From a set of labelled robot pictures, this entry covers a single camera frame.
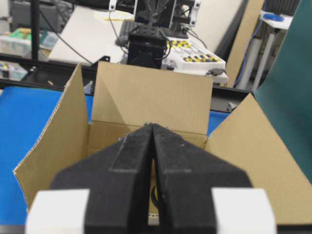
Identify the brown cardboard box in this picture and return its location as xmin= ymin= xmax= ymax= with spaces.
xmin=12 ymin=60 xmax=312 ymax=226

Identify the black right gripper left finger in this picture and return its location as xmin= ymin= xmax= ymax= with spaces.
xmin=49 ymin=124 xmax=153 ymax=234

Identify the blue table mat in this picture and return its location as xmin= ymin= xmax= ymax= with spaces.
xmin=0 ymin=83 xmax=89 ymax=225

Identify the black cable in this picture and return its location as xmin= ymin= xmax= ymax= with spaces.
xmin=39 ymin=7 xmax=95 ymax=64

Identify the white parts organizer box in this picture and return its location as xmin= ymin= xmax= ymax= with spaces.
xmin=162 ymin=37 xmax=226 ymax=73

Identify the white desk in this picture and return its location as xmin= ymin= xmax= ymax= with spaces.
xmin=48 ymin=6 xmax=124 ymax=66

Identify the dark green backdrop sheet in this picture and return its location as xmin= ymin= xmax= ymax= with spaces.
xmin=254 ymin=0 xmax=312 ymax=181

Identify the leaning cardboard sheet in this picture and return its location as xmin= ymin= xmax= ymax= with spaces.
xmin=226 ymin=0 xmax=265 ymax=88

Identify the black vertical pole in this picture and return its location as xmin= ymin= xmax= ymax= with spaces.
xmin=30 ymin=0 xmax=39 ymax=61

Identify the clear plastic storage bin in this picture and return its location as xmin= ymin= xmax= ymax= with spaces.
xmin=0 ymin=28 xmax=32 ymax=57

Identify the black aluminium frame rail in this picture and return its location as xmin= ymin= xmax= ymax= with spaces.
xmin=0 ymin=53 xmax=253 ymax=113

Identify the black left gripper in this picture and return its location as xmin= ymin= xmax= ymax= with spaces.
xmin=127 ymin=25 xmax=167 ymax=69

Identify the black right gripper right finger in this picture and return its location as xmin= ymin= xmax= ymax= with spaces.
xmin=153 ymin=124 xmax=252 ymax=234

